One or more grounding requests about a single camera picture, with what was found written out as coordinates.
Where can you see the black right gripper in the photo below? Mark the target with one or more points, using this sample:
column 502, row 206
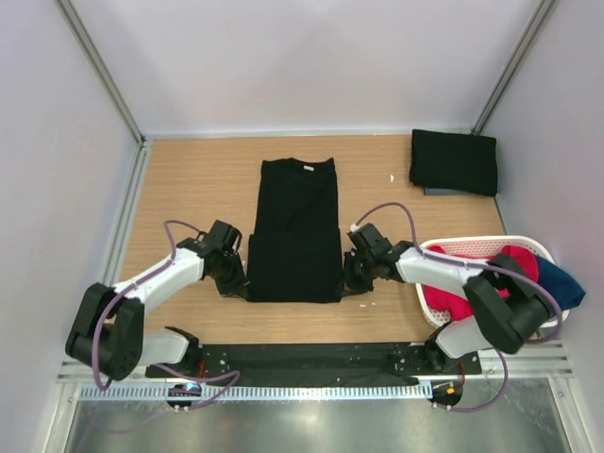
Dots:
column 351, row 285

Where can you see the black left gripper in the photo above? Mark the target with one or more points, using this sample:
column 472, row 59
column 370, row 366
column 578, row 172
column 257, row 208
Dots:
column 238, row 284

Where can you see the black t shirt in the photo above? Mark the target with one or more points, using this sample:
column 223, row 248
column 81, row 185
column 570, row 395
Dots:
column 295, row 250
column 454, row 161

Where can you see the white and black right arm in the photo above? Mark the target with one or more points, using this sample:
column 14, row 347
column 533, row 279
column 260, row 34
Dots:
column 507, row 306

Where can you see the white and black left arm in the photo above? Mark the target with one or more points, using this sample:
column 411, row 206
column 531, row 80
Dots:
column 108, row 331

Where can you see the white laundry basket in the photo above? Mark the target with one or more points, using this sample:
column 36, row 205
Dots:
column 474, row 247

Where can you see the folded grey t shirt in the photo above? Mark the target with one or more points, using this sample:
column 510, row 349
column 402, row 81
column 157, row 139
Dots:
column 441, row 192

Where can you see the red t shirt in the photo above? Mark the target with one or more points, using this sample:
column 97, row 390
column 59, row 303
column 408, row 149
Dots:
column 457, row 307

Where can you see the folded black t shirt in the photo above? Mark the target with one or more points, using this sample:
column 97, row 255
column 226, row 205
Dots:
column 454, row 161

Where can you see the navy blue t shirt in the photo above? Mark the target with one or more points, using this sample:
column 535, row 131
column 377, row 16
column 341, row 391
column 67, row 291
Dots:
column 564, row 288

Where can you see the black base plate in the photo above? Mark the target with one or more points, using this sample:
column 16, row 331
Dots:
column 408, row 359

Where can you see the white slotted cable duct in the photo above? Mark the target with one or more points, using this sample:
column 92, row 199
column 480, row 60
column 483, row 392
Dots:
column 174, row 392

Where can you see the left aluminium frame post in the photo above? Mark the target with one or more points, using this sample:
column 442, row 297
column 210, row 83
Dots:
column 94, row 57

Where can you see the aluminium frame post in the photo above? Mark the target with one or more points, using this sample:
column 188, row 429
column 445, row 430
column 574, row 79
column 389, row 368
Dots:
column 529, row 36
column 94, row 57

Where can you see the right aluminium frame post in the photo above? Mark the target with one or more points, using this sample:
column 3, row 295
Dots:
column 529, row 36

